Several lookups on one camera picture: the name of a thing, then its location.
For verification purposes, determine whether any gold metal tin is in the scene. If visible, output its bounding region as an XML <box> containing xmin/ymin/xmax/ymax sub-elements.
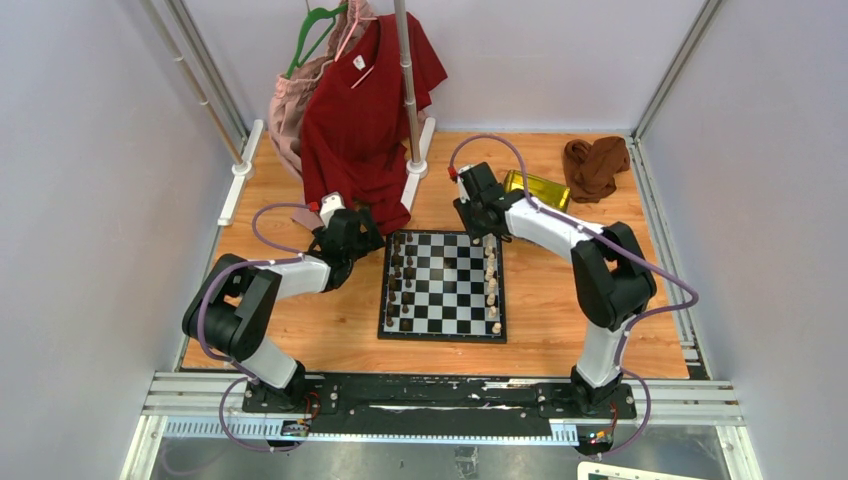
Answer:
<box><xmin>503</xmin><ymin>170</ymin><xmax>570</xmax><ymax>213</ymax></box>

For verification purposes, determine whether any black white chessboard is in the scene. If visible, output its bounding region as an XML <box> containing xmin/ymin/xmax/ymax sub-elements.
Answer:
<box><xmin>377</xmin><ymin>230</ymin><xmax>508</xmax><ymax>344</ymax></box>

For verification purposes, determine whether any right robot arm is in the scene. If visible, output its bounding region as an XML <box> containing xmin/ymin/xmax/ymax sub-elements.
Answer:
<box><xmin>448</xmin><ymin>163</ymin><xmax>657</xmax><ymax>418</ymax></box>

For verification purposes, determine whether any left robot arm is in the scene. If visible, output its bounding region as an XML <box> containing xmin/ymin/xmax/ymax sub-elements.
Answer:
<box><xmin>182</xmin><ymin>207</ymin><xmax>385</xmax><ymax>413</ymax></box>

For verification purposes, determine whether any white rack base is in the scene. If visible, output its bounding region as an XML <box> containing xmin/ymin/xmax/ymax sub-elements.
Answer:
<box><xmin>401</xmin><ymin>116</ymin><xmax>437</xmax><ymax>212</ymax></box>

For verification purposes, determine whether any metal clothes rack pole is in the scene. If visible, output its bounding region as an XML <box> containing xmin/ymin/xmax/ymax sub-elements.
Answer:
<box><xmin>393</xmin><ymin>0</ymin><xmax>420</xmax><ymax>156</ymax></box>

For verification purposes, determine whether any red t-shirt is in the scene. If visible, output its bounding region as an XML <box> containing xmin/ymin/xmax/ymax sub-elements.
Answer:
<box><xmin>300</xmin><ymin>15</ymin><xmax>411</xmax><ymax>235</ymax></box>

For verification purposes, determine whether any brown crumpled cloth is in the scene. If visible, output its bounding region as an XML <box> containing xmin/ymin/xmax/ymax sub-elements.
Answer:
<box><xmin>563</xmin><ymin>136</ymin><xmax>631</xmax><ymax>203</ymax></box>

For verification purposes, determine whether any pink garment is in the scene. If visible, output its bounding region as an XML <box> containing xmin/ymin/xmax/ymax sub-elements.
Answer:
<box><xmin>269</xmin><ymin>1</ymin><xmax>374</xmax><ymax>204</ymax></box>

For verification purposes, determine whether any green clothes hanger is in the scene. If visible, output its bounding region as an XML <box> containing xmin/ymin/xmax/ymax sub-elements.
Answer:
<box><xmin>284</xmin><ymin>1</ymin><xmax>349</xmax><ymax>79</ymax></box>

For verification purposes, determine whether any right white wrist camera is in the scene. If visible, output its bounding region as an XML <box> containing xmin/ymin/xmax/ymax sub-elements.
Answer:
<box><xmin>455</xmin><ymin>164</ymin><xmax>473</xmax><ymax>203</ymax></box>

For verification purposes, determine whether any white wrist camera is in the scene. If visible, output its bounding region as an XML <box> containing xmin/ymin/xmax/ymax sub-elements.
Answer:
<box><xmin>455</xmin><ymin>164</ymin><xmax>473</xmax><ymax>203</ymax></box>
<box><xmin>318</xmin><ymin>192</ymin><xmax>345</xmax><ymax>227</ymax></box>

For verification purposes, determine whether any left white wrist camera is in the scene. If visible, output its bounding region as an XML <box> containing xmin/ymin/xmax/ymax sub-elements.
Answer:
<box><xmin>318</xmin><ymin>192</ymin><xmax>345</xmax><ymax>227</ymax></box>

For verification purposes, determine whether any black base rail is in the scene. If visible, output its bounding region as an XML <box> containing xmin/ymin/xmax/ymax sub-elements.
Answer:
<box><xmin>242</xmin><ymin>373</ymin><xmax>637</xmax><ymax>438</ymax></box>

